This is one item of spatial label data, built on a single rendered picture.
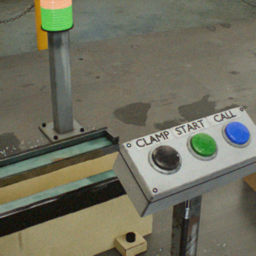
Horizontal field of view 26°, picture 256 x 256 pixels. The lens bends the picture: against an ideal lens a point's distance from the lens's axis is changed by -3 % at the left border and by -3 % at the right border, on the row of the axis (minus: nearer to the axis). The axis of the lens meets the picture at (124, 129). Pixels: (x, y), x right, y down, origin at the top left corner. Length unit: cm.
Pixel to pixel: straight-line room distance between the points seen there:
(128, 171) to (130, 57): 96
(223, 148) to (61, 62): 54
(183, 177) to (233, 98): 76
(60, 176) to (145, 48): 78
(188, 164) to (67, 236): 28
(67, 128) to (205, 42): 64
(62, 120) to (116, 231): 36
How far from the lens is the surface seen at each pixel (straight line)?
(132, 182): 61
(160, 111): 127
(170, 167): 60
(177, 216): 70
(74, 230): 83
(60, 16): 107
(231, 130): 66
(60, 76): 113
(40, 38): 311
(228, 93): 137
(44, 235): 81
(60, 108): 115
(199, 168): 62
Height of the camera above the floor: 139
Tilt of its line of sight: 30 degrees down
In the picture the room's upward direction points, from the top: straight up
